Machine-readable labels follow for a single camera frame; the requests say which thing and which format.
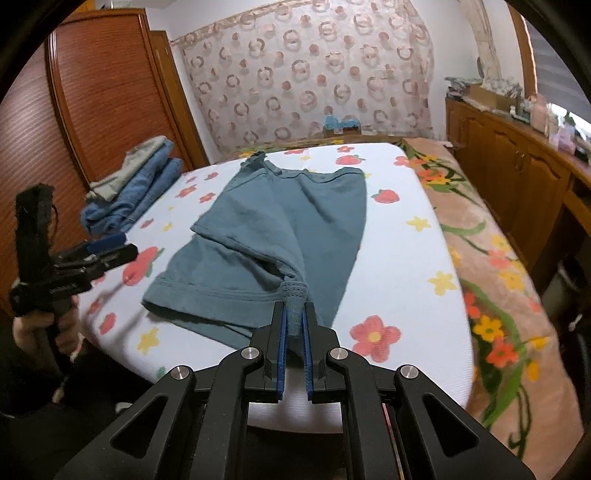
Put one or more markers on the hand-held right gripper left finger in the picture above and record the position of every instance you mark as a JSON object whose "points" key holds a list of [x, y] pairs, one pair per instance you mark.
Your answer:
{"points": [[280, 355]]}

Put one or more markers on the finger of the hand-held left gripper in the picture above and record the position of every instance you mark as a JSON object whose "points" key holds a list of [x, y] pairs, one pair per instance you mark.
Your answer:
{"points": [[122, 254], [111, 241]]}

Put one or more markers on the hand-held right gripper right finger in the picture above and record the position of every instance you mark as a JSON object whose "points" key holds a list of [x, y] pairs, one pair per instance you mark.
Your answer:
{"points": [[308, 355]]}

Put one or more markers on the person's left forearm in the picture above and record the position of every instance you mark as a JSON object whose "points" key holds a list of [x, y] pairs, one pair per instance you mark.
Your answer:
{"points": [[27, 397]]}

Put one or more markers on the olive green pants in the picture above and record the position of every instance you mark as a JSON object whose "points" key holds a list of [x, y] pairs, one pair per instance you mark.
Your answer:
{"points": [[131, 170]]}

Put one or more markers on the person's left hand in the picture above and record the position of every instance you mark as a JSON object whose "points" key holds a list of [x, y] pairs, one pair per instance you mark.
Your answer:
{"points": [[27, 332]]}

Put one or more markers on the light blue denim jeans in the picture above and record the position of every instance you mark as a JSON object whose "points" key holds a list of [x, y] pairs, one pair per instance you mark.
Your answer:
{"points": [[154, 177]]}

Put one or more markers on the white floral strawberry mat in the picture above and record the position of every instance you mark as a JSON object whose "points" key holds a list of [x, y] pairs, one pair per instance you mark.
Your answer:
{"points": [[406, 258]]}

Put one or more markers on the brown wooden wardrobe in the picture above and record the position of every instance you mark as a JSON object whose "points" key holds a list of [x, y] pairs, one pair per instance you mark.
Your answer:
{"points": [[106, 92]]}

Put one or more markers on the beige floral blanket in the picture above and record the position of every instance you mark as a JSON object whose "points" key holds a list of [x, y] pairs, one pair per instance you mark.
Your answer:
{"points": [[489, 230]]}

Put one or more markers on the blue towel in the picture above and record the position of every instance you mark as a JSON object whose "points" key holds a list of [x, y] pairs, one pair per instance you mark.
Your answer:
{"points": [[344, 121]]}

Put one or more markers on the circle patterned curtain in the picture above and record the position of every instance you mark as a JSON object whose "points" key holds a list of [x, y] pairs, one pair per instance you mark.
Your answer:
{"points": [[300, 69]]}

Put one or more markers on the wooden cabinet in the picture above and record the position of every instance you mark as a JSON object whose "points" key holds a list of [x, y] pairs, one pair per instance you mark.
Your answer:
{"points": [[508, 161]]}

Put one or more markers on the patterned cloth stack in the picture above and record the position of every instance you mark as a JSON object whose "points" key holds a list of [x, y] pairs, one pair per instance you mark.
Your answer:
{"points": [[461, 84]]}

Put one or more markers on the cardboard box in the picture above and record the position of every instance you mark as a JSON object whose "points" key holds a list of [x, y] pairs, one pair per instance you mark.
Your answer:
{"points": [[489, 96]]}

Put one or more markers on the pink thermos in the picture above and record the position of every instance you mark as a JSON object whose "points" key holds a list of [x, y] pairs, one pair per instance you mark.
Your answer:
{"points": [[538, 113]]}

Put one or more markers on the purple container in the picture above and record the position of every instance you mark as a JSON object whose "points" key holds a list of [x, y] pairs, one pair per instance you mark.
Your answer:
{"points": [[565, 136]]}

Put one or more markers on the white lace curtain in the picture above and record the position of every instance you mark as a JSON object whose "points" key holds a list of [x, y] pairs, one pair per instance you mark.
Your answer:
{"points": [[485, 32]]}

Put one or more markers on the grey window blind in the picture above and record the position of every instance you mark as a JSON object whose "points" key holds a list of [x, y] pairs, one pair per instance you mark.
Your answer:
{"points": [[554, 64]]}

